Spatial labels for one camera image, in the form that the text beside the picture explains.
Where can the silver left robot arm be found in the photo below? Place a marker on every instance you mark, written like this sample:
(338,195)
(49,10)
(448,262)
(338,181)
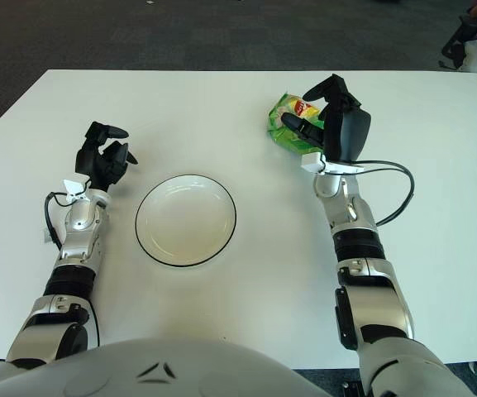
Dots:
(72,248)

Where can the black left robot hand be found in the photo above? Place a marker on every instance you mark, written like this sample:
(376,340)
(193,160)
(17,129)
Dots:
(93,159)

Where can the white right wrist connector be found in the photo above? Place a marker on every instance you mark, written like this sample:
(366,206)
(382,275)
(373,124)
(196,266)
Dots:
(311,162)

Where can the black office chair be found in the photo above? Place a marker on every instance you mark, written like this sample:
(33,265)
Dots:
(455,45)

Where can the white plate with black rim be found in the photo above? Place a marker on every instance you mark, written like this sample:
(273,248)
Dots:
(186,221)

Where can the green chips bag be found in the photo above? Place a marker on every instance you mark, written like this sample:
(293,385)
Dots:
(281,111)

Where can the white left wrist connector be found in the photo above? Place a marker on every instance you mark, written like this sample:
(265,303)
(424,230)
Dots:
(72,188)

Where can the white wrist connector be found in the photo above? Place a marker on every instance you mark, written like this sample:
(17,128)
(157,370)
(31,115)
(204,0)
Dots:
(311,162)
(72,188)

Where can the grey robot torso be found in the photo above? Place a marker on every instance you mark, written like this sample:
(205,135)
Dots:
(147,368)

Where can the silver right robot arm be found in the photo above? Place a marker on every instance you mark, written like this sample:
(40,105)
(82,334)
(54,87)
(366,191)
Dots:
(366,281)

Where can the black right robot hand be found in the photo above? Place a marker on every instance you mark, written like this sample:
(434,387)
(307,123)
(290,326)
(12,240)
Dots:
(345,132)

